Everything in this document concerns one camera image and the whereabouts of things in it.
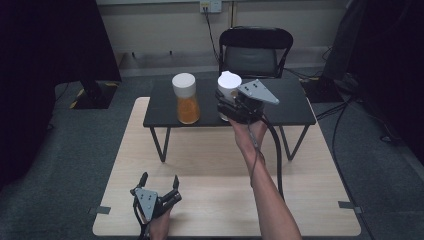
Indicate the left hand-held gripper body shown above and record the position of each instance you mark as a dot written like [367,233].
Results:
[146,201]

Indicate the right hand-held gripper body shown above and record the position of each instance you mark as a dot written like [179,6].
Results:
[256,91]

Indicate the clear bottle with white cap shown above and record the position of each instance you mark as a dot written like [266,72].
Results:
[229,83]

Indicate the orange jar with white lid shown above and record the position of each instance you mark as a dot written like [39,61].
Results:
[187,106]

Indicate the small black raised shelf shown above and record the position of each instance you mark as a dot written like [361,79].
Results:
[293,106]

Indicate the person's left hand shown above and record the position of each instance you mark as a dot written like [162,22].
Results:
[160,226]

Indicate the person's right hand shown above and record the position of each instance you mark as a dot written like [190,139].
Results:
[248,136]

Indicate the black folding chair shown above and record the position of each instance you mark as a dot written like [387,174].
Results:
[250,60]

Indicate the grey tape strip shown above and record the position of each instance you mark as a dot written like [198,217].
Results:
[350,206]
[100,210]

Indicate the black stand base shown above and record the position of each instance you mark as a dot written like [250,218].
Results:
[95,96]
[321,90]

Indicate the black curtain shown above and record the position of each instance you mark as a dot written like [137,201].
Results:
[40,66]
[393,66]

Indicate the white wall socket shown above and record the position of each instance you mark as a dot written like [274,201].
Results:
[211,5]

